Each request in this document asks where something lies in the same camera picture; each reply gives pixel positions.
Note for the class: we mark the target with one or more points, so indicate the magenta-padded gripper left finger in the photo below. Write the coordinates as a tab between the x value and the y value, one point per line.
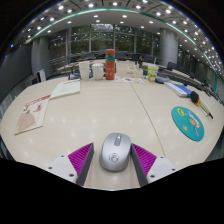
63	166

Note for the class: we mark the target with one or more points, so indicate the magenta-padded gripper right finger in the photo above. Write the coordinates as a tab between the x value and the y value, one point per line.
160	166

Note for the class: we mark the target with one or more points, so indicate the silver grey computer mouse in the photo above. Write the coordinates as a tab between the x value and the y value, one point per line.
115	153

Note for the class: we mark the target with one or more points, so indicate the round teal cartoon mouse pad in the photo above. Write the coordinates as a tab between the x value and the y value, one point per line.
187	124

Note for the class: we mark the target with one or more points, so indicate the red and white leaflet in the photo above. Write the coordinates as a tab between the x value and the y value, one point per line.
32	115

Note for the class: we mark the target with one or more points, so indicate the white paper pad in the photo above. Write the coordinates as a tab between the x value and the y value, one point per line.
66	88

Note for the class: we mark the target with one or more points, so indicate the blue and white book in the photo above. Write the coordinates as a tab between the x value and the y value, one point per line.
178	89

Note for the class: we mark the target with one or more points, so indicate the black conference device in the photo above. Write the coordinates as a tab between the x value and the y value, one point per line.
162	79

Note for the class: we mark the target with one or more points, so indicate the colourful flyer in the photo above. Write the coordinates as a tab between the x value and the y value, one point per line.
130	80

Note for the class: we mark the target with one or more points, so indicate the green printed paper cup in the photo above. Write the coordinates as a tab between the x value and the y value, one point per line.
152	74

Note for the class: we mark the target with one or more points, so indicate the tall white cup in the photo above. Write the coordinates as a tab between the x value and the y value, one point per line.
84	70

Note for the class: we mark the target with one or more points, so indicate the dark office chairs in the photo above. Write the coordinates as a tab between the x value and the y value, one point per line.
149	58

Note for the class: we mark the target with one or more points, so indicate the red bottle with green band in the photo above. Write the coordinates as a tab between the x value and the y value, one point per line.
110	66

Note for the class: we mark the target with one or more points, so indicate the ceiling lights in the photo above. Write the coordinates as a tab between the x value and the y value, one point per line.
90	5

